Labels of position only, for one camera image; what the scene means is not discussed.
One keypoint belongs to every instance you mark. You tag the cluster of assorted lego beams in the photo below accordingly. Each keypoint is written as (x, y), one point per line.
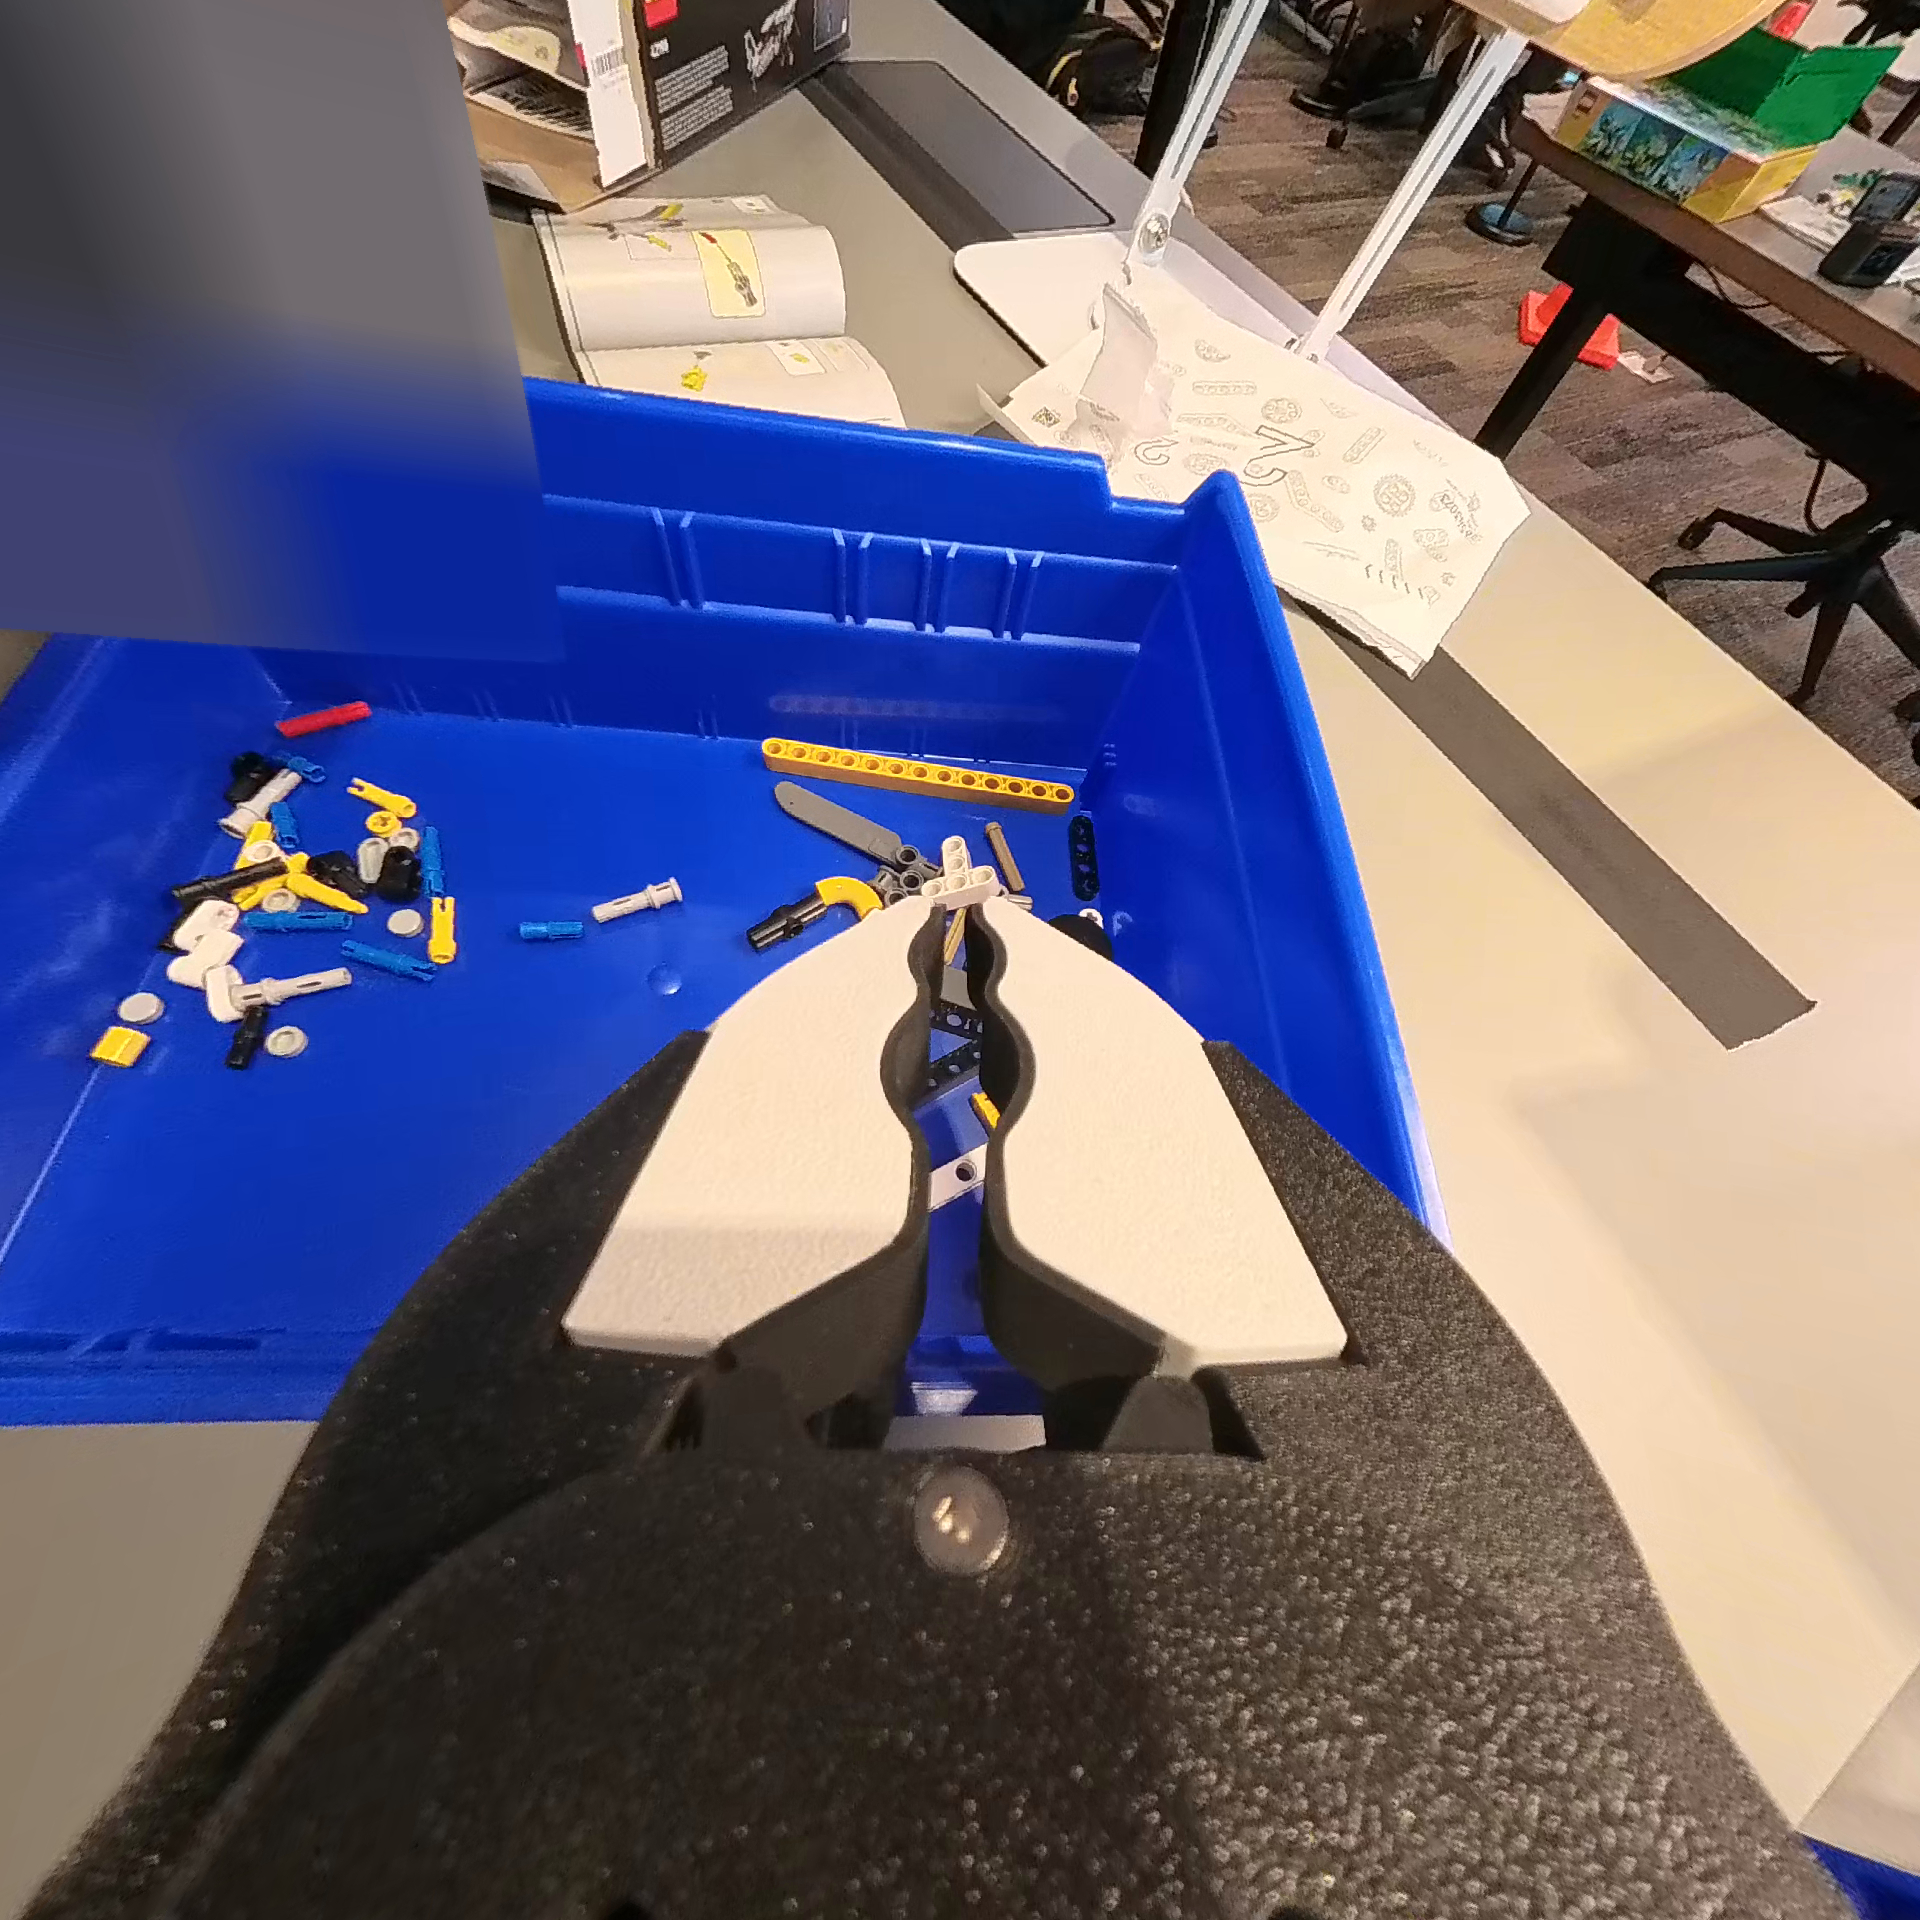
(1083, 940)

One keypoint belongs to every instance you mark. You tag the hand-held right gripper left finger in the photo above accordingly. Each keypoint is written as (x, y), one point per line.
(749, 1171)

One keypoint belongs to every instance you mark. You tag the light grey lego pin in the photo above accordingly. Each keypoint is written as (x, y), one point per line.
(639, 901)

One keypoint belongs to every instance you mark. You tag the black office chair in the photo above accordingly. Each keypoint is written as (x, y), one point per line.
(1851, 564)
(1364, 77)

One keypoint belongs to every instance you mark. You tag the yellow curved lego tube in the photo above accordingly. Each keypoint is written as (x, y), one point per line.
(844, 894)

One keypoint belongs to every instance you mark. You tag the red lego axle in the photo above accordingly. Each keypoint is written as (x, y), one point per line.
(322, 722)

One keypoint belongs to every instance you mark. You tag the wooden desk with black legs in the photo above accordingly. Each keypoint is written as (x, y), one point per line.
(1695, 224)

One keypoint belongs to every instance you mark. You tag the grey lego blade piece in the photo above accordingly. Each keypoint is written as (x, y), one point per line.
(832, 819)

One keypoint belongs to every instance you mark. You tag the white T-shaped lego beam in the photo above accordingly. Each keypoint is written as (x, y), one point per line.
(961, 886)

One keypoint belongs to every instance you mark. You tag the green and yellow cardboard box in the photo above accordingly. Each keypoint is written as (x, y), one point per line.
(1665, 143)

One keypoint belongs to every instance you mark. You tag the white printed paper bag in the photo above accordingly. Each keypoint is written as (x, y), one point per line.
(1349, 495)

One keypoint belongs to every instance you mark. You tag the tan lego axle pin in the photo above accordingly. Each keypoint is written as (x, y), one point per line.
(1001, 854)

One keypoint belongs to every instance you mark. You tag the light wooden board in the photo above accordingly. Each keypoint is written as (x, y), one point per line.
(1635, 38)

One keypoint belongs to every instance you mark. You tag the black cardboard box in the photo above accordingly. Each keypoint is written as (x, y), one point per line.
(720, 77)

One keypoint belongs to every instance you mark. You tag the white desk lamp stand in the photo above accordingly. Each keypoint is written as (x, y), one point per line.
(1036, 278)

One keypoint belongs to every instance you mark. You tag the pile of small lego pins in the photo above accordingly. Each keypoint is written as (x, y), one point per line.
(307, 886)

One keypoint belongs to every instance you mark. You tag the black backpack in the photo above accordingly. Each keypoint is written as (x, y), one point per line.
(1095, 68)

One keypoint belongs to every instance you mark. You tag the black tape strip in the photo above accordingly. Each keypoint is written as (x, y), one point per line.
(1620, 886)

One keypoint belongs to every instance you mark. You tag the black device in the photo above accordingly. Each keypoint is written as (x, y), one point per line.
(1867, 247)

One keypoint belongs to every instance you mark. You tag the open instruction booklet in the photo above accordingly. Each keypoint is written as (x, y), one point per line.
(661, 285)

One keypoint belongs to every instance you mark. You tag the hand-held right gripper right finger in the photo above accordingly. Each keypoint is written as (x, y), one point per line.
(1154, 1184)

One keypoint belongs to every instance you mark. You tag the orange cone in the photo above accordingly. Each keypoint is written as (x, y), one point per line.
(1545, 319)

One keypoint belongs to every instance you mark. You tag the long yellow lego beam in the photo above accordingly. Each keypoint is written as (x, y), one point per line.
(914, 776)

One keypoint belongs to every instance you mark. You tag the blue plastic bin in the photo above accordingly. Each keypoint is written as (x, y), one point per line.
(1867, 1886)
(674, 1200)

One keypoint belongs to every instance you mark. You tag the black short lego beam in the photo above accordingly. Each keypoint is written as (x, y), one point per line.
(1081, 856)

